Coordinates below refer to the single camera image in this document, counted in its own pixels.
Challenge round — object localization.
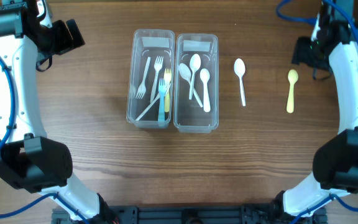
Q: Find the yellow plastic spoon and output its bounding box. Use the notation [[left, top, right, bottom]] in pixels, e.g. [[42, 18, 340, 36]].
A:
[[287, 69, 298, 113]]

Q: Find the clear white plastic fork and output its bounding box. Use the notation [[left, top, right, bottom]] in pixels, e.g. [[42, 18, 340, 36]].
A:
[[135, 57, 151, 99]]

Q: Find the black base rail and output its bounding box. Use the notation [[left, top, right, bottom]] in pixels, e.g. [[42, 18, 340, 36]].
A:
[[50, 203, 328, 224]]

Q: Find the left clear plastic container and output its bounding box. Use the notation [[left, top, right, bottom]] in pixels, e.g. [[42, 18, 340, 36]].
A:
[[126, 29, 175, 128]]

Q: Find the wide white plastic spoon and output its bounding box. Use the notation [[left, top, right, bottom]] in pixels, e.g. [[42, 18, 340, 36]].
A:
[[200, 68, 211, 113]]

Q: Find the yellow plastic fork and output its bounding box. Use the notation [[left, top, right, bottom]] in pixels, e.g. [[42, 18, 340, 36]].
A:
[[163, 68, 172, 113]]

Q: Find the translucent white plastic spoon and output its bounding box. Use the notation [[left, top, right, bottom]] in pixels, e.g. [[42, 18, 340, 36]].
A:
[[179, 63, 203, 108]]

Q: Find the right clear plastic container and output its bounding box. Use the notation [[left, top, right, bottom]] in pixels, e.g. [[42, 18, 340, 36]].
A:
[[173, 34, 219, 133]]

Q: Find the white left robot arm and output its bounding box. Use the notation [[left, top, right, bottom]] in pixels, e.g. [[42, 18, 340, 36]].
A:
[[0, 0, 119, 223]]

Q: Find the white plastic utensil handle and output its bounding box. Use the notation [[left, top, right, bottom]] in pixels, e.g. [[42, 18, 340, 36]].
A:
[[158, 78, 167, 122]]

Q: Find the clear plastic container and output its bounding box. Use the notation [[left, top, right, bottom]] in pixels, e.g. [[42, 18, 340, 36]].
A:
[[126, 29, 175, 128], [173, 34, 219, 133]]

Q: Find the slim white plastic fork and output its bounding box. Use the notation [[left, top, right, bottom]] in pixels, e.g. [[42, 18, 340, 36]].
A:
[[136, 83, 171, 121]]

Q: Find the cream plastic spoon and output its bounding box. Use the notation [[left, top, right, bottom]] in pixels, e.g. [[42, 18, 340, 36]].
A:
[[234, 58, 246, 107]]

